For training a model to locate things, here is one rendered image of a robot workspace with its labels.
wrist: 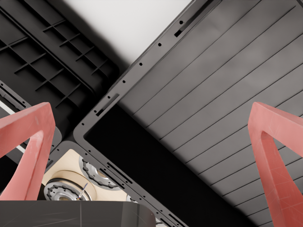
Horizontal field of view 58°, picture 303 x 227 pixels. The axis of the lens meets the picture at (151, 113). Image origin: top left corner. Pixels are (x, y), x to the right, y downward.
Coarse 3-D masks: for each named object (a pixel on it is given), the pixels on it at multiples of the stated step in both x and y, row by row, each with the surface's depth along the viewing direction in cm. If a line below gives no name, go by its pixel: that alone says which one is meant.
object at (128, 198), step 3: (126, 198) 50; (129, 198) 50; (132, 201) 50; (135, 201) 50; (156, 219) 51; (156, 222) 52; (159, 222) 51; (156, 225) 52; (159, 225) 51; (162, 225) 51
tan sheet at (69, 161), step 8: (72, 152) 52; (64, 160) 54; (72, 160) 53; (56, 168) 56; (64, 168) 55; (72, 168) 55; (48, 176) 58; (96, 192) 56; (104, 192) 56; (112, 192) 55; (120, 192) 54; (104, 200) 57; (112, 200) 57; (120, 200) 56
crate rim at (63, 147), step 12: (72, 132) 38; (60, 144) 37; (72, 144) 36; (60, 156) 38; (84, 156) 37; (48, 168) 40; (96, 168) 37; (120, 180) 37; (132, 192) 38; (144, 204) 39; (156, 216) 39
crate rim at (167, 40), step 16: (208, 0) 24; (192, 16) 25; (176, 32) 26; (160, 48) 26; (144, 64) 27; (128, 80) 29; (112, 96) 30; (96, 112) 32; (80, 128) 34; (80, 144) 36; (112, 160) 36; (128, 176) 37; (144, 192) 37; (160, 208) 38; (176, 224) 39
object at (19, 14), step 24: (0, 0) 42; (24, 0) 46; (24, 24) 42; (48, 24) 47; (72, 24) 51; (48, 48) 43; (72, 48) 48; (96, 48) 52; (72, 72) 44; (96, 72) 49; (96, 96) 45
